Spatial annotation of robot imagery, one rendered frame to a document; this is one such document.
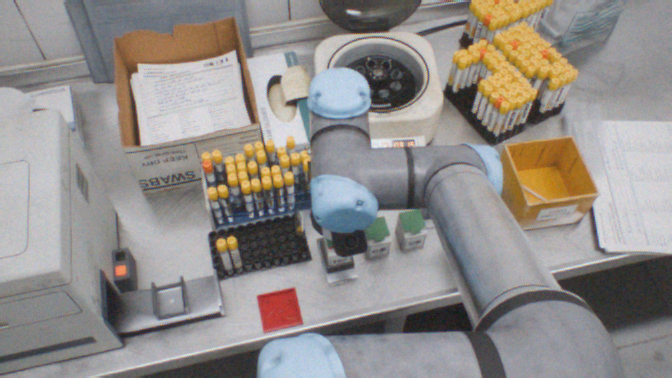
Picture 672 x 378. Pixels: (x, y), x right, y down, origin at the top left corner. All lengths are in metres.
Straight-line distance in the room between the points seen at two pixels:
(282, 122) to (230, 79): 0.16
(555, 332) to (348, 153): 0.38
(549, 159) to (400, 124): 0.30
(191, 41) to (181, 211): 0.35
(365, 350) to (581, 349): 0.13
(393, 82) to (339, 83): 0.49
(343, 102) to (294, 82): 0.52
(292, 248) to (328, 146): 0.42
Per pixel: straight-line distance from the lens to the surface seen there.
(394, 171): 0.71
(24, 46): 1.45
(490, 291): 0.50
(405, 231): 1.09
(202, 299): 1.08
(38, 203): 0.92
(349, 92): 0.75
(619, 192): 1.31
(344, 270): 1.11
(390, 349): 0.38
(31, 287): 0.90
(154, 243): 1.19
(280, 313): 1.09
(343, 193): 0.69
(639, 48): 1.61
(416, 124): 1.19
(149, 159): 1.16
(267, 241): 1.13
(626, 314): 2.24
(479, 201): 0.61
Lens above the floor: 1.89
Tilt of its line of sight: 57 degrees down
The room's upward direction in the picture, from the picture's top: 1 degrees clockwise
